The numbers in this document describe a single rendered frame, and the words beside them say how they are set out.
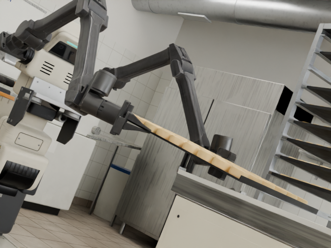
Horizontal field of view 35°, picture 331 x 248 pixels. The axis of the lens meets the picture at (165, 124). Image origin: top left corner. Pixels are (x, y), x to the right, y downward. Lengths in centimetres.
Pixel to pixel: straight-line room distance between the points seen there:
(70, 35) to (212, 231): 120
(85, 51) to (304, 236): 87
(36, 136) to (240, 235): 127
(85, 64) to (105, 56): 496
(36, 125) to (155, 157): 350
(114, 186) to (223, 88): 194
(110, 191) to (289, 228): 544
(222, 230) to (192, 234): 9
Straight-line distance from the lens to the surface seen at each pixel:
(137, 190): 573
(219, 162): 127
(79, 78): 154
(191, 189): 132
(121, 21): 665
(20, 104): 214
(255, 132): 508
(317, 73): 265
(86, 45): 163
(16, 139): 222
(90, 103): 144
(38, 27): 200
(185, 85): 201
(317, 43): 264
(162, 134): 142
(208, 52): 696
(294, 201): 142
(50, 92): 222
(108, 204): 651
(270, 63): 640
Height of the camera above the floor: 90
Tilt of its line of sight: 4 degrees up
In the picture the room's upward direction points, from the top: 22 degrees clockwise
